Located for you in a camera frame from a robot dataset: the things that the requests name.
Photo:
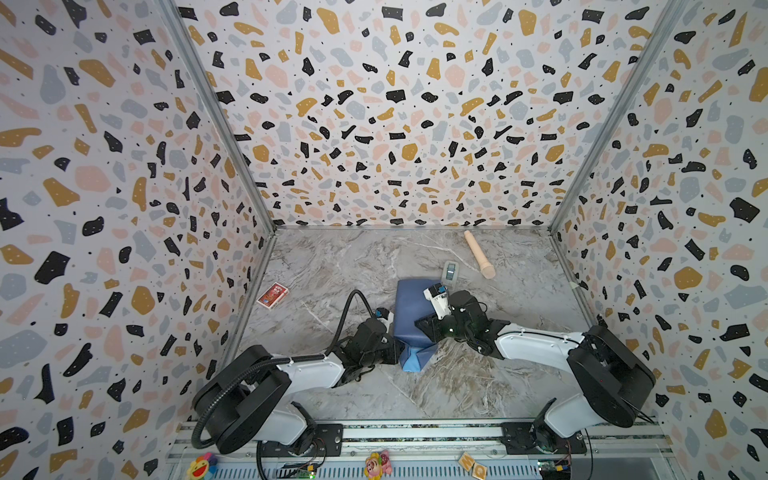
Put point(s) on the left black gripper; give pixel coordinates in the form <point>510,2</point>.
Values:
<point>391,345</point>

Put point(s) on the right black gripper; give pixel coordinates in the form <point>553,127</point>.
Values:
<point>437,325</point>

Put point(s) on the blue wrapping paper sheet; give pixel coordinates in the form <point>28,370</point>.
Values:
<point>410,306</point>

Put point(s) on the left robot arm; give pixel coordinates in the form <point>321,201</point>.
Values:
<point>252,397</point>

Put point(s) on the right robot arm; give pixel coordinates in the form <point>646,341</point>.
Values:
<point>614,383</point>

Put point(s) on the white tape dispenser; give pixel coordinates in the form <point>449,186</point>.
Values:
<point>450,274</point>

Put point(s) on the red playing card deck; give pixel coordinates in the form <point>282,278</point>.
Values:
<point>273,295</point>

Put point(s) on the pink yellow sticker toy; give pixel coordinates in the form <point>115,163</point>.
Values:
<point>378,465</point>

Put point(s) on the orange square sticker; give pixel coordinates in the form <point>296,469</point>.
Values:
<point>471,466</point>

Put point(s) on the colourful round sticker toy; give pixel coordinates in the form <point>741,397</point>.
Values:
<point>203,467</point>

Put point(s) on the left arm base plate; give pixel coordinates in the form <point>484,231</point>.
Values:
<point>322,440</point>

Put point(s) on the aluminium mounting rail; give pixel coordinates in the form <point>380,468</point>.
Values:
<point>430,449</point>

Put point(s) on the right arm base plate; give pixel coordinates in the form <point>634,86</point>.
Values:
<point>529,438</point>

